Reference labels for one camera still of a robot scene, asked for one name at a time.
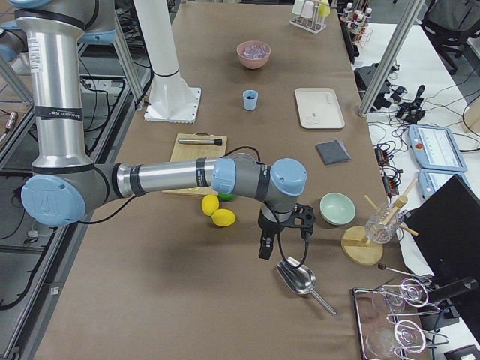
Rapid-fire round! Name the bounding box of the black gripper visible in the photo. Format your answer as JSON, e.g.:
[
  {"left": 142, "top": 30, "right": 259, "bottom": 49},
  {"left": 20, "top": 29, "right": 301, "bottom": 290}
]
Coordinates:
[{"left": 258, "top": 202, "right": 314, "bottom": 260}]

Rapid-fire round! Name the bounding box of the steel ice scoop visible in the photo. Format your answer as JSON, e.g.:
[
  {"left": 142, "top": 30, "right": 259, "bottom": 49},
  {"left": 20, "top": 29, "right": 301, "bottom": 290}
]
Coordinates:
[{"left": 277, "top": 256, "right": 337, "bottom": 316}]

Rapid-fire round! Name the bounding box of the wooden cup tree stand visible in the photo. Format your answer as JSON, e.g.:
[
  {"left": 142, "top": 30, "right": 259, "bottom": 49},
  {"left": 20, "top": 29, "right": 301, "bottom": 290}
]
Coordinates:
[{"left": 341, "top": 178, "right": 419, "bottom": 266}]

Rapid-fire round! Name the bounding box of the light blue plastic cup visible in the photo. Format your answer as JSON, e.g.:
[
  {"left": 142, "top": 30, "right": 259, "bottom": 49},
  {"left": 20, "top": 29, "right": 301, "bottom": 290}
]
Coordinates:
[{"left": 242, "top": 89, "right": 259, "bottom": 111}]

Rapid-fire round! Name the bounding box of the pink bowl of ice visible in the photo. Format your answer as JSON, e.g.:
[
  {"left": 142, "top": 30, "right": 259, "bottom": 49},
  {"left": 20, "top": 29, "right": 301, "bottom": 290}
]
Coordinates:
[{"left": 236, "top": 40, "right": 272, "bottom": 70}]

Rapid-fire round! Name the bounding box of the pink plastic cup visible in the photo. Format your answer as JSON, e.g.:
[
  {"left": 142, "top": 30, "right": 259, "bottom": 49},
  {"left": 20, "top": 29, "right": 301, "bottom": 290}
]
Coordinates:
[{"left": 301, "top": 1, "right": 315, "bottom": 20}]

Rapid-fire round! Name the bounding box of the white plastic cup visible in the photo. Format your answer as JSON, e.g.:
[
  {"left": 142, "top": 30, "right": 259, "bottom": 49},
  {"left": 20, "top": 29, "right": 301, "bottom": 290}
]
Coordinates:
[{"left": 292, "top": 0, "right": 305, "bottom": 17}]

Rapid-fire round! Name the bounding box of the yellow plastic cup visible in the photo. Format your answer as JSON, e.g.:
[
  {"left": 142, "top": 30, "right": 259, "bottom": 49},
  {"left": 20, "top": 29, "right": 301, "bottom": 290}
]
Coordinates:
[{"left": 318, "top": 0, "right": 331, "bottom": 18}]

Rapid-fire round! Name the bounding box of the yellow lemon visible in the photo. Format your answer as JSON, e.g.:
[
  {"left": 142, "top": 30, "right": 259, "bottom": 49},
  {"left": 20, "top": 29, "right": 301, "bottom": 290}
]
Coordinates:
[
  {"left": 211, "top": 208, "right": 236, "bottom": 227},
  {"left": 201, "top": 194, "right": 220, "bottom": 217}
]

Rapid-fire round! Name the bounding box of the green lime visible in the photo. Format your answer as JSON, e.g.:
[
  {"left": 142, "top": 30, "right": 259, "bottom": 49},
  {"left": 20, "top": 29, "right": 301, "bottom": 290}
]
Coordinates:
[{"left": 217, "top": 193, "right": 235, "bottom": 202}]

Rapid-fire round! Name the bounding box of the mint green bowl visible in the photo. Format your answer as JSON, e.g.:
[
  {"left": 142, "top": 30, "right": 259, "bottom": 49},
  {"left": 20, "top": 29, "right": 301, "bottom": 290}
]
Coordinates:
[{"left": 319, "top": 193, "right": 356, "bottom": 226}]

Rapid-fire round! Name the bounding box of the grey folded cloth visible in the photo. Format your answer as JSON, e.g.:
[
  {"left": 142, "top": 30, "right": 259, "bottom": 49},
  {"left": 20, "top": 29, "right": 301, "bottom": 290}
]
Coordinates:
[{"left": 316, "top": 139, "right": 351, "bottom": 165}]

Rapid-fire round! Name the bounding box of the clear glass on stand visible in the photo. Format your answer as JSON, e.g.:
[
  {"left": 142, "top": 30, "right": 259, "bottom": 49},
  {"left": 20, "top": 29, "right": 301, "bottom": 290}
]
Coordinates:
[{"left": 365, "top": 204, "right": 404, "bottom": 245}]

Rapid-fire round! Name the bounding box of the wooden cutting board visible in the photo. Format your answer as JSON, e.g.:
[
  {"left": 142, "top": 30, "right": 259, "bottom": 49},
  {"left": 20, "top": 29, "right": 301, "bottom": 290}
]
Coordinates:
[{"left": 163, "top": 133, "right": 228, "bottom": 197}]

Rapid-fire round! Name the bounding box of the steel black-tipped muddler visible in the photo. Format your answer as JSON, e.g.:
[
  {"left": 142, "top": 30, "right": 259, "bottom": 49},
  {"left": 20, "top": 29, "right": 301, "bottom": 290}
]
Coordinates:
[{"left": 177, "top": 138, "right": 223, "bottom": 146}]

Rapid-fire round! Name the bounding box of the dark tray of glasses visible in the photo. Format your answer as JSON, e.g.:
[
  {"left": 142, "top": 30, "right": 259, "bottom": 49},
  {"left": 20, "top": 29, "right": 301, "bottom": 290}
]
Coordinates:
[{"left": 352, "top": 277, "right": 449, "bottom": 359}]

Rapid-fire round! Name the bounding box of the cream rabbit serving tray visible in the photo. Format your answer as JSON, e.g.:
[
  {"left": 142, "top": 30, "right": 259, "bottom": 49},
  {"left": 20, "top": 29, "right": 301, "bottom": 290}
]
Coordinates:
[{"left": 295, "top": 88, "right": 345, "bottom": 131}]

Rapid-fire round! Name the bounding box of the blue teach pendant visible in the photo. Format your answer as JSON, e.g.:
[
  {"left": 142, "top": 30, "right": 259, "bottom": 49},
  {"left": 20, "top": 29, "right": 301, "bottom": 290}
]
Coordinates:
[
  {"left": 407, "top": 124, "right": 467, "bottom": 173},
  {"left": 418, "top": 169, "right": 470, "bottom": 200}
]

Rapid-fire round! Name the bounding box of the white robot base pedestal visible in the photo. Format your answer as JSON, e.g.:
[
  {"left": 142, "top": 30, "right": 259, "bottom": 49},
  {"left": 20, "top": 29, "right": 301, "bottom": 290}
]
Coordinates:
[{"left": 134, "top": 0, "right": 201, "bottom": 124}]

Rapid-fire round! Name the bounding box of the white wire cup rack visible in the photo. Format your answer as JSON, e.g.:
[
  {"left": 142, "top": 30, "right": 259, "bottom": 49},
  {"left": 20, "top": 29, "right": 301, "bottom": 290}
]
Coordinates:
[{"left": 289, "top": 0, "right": 327, "bottom": 35}]

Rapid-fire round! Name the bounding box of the aluminium frame post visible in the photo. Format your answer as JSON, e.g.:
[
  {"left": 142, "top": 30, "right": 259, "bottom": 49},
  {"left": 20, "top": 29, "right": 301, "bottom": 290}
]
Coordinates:
[{"left": 358, "top": 0, "right": 425, "bottom": 117}]

